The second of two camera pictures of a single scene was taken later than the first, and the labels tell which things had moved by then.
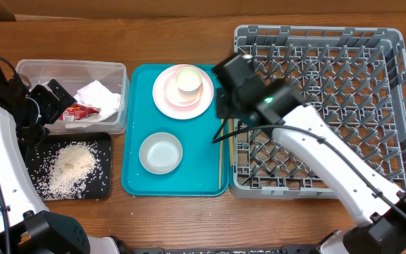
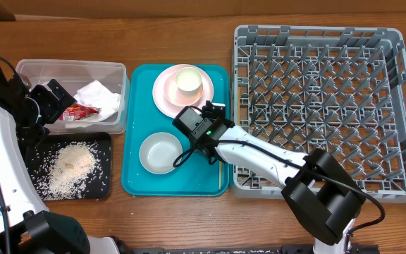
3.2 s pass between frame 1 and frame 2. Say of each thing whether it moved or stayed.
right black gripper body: moved
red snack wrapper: stayed
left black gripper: stayed
